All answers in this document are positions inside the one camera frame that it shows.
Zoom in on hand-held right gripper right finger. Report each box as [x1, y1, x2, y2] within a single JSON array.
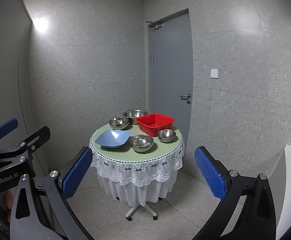
[[194, 146, 277, 240]]

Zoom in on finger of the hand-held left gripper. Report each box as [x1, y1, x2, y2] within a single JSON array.
[[0, 126, 51, 161], [0, 118, 19, 153]]

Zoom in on ribbed steel bowl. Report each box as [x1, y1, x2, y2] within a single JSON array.
[[109, 117, 129, 131]]

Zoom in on metal door closer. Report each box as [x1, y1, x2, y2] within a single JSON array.
[[145, 20, 163, 30]]

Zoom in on plain small steel bowl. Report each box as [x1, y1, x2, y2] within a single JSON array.
[[156, 129, 177, 143], [130, 134, 154, 152]]

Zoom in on white wheeled table base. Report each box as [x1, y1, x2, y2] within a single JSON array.
[[125, 197, 159, 222]]

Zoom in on grey door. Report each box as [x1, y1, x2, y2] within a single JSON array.
[[147, 8, 193, 133]]

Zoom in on red plastic basin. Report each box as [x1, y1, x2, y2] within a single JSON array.
[[136, 113, 175, 137]]

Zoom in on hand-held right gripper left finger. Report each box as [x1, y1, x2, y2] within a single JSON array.
[[9, 146, 93, 240]]

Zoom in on large steel bowl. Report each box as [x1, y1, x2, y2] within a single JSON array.
[[123, 109, 148, 125]]

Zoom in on blue square plate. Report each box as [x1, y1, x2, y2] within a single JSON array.
[[95, 129, 131, 148]]

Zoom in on grey door panel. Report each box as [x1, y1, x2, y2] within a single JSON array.
[[0, 0, 33, 153]]

